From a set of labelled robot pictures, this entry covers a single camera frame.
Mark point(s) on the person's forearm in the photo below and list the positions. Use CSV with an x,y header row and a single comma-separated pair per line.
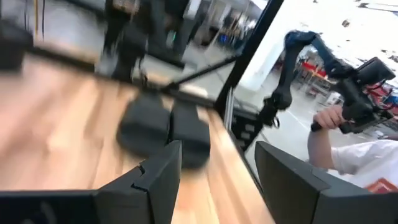
x,y
318,149

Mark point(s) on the black station frame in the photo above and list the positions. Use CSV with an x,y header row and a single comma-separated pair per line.
x,y
248,53

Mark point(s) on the person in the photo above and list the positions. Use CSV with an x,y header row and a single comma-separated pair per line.
x,y
367,158

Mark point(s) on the person's hand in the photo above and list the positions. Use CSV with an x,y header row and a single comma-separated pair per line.
x,y
328,116

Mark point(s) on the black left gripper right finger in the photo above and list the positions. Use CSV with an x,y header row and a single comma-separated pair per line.
x,y
286,186

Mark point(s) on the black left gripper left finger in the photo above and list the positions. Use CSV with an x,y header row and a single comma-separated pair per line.
x,y
149,186

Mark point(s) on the black plant pot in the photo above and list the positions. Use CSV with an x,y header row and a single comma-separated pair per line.
x,y
12,43

